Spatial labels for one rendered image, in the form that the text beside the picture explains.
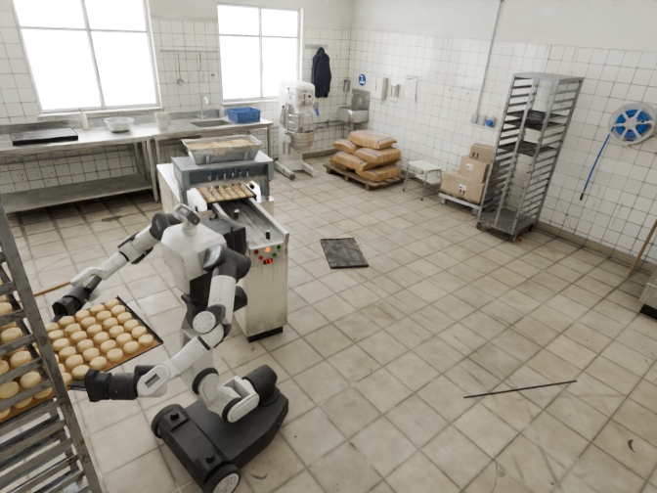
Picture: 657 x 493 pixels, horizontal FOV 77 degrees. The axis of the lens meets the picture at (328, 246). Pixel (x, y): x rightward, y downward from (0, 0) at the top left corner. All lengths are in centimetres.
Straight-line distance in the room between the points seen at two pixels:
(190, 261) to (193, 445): 113
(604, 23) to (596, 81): 55
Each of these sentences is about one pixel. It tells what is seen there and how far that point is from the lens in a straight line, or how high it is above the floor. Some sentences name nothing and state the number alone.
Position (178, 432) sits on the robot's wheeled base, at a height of 19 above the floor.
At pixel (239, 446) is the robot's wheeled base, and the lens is 247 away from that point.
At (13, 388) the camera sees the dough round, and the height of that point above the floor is 115.
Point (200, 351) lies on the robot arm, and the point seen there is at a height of 116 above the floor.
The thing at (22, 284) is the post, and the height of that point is 152.
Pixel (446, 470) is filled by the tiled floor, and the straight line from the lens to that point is 271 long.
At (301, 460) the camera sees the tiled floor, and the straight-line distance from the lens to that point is 261.
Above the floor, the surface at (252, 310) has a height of 32.
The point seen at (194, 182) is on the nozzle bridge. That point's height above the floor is 105.
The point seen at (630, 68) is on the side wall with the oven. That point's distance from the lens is 542.
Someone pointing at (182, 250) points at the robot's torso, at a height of 134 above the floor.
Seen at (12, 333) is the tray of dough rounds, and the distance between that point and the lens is 151.
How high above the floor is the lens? 216
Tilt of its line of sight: 28 degrees down
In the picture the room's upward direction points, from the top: 4 degrees clockwise
